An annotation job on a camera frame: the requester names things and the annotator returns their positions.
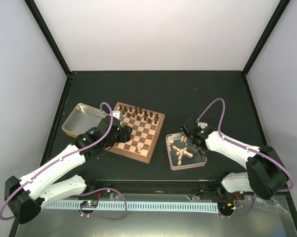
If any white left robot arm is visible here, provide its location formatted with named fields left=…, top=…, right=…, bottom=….
left=3, top=116, right=132, bottom=224

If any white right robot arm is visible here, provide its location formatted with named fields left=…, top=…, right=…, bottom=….
left=181, top=119, right=290, bottom=200

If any light pieces pile in tray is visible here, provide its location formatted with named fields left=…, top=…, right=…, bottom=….
left=166, top=133, right=193, bottom=158

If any left controller board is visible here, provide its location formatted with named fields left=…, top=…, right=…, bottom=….
left=80, top=200, right=98, bottom=208

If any controller board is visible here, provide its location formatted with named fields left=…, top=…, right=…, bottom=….
left=80, top=200, right=98, bottom=208
left=218, top=202, right=244, bottom=210

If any right controller board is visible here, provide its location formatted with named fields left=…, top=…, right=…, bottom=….
left=218, top=202, right=244, bottom=210

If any pink plastic tray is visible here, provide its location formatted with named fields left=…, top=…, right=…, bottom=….
left=166, top=132, right=207, bottom=171

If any wooden chessboard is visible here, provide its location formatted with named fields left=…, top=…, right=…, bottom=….
left=106, top=102, right=165, bottom=163

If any yellow metal tin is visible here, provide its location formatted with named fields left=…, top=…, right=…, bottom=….
left=62, top=103, right=105, bottom=138

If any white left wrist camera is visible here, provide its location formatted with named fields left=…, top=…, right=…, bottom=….
left=112, top=111, right=123, bottom=121

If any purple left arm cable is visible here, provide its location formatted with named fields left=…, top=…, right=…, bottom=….
left=0, top=102, right=114, bottom=220

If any black front rail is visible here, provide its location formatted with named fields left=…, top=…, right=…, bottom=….
left=88, top=180, right=223, bottom=194

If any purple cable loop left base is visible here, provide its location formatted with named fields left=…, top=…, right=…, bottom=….
left=77, top=187, right=128, bottom=221

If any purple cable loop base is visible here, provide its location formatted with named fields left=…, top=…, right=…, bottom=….
left=218, top=192, right=256, bottom=220
left=77, top=187, right=128, bottom=221

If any white slotted cable duct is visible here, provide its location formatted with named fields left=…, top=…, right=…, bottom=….
left=46, top=200, right=218, bottom=214

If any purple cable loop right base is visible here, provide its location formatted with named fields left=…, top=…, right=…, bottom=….
left=218, top=192, right=256, bottom=220

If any black frame post left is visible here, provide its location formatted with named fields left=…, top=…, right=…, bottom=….
left=24, top=0, right=71, bottom=75

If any black frame post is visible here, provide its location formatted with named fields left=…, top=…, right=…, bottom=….
left=242, top=0, right=291, bottom=76
left=24, top=0, right=71, bottom=75

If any black frame post right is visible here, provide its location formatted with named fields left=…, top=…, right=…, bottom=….
left=242, top=0, right=291, bottom=76

